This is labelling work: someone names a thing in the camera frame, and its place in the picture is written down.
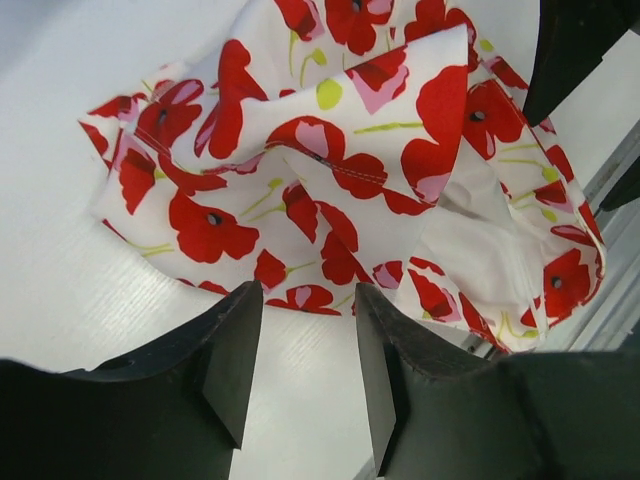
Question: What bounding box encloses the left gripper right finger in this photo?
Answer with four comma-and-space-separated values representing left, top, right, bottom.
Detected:
353, 282, 494, 477

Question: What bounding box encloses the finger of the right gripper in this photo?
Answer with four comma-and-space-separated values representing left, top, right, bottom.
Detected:
523, 0, 639, 126

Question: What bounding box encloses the red poppy floral skirt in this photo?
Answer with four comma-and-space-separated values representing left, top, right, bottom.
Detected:
80, 1, 605, 353

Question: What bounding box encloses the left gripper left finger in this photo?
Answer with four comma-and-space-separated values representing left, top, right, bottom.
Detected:
62, 279, 265, 450

